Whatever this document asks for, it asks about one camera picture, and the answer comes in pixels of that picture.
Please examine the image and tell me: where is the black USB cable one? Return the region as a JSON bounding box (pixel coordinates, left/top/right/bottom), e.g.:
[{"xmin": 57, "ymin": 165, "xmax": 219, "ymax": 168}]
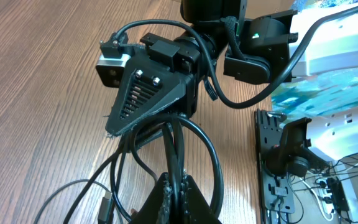
[{"xmin": 62, "ymin": 113, "xmax": 225, "ymax": 224}]

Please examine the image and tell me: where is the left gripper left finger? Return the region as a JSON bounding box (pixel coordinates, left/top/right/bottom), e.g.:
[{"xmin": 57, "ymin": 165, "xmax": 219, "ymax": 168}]
[{"xmin": 131, "ymin": 172, "xmax": 172, "ymax": 224}]

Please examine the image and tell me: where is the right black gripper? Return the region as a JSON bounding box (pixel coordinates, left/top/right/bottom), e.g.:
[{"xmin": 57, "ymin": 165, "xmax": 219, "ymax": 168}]
[{"xmin": 106, "ymin": 32, "xmax": 201, "ymax": 152}]

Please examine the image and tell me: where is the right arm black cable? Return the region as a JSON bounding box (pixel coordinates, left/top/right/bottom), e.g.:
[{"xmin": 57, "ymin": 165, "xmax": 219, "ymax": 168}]
[{"xmin": 112, "ymin": 0, "xmax": 358, "ymax": 110}]

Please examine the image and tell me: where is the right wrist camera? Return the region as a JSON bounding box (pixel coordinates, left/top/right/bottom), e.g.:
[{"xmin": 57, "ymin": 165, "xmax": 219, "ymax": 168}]
[{"xmin": 96, "ymin": 33, "xmax": 134, "ymax": 88}]

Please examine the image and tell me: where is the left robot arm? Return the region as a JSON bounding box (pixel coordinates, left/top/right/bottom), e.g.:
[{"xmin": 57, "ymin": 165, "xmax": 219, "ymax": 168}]
[{"xmin": 127, "ymin": 108, "xmax": 358, "ymax": 223}]

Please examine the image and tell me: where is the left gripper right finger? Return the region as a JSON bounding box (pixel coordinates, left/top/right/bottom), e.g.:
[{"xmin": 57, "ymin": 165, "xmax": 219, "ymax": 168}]
[{"xmin": 180, "ymin": 174, "xmax": 221, "ymax": 224}]

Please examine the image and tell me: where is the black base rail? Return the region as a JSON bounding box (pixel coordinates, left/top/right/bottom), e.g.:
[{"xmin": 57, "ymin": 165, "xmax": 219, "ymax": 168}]
[{"xmin": 254, "ymin": 109, "xmax": 295, "ymax": 223}]

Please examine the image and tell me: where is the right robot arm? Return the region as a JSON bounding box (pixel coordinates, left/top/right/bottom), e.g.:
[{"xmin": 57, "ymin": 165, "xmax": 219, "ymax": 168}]
[{"xmin": 96, "ymin": 1, "xmax": 358, "ymax": 136}]

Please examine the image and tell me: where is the white power strip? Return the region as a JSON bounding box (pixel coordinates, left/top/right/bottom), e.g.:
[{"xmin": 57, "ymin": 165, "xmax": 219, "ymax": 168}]
[{"xmin": 314, "ymin": 178, "xmax": 336, "ymax": 222}]

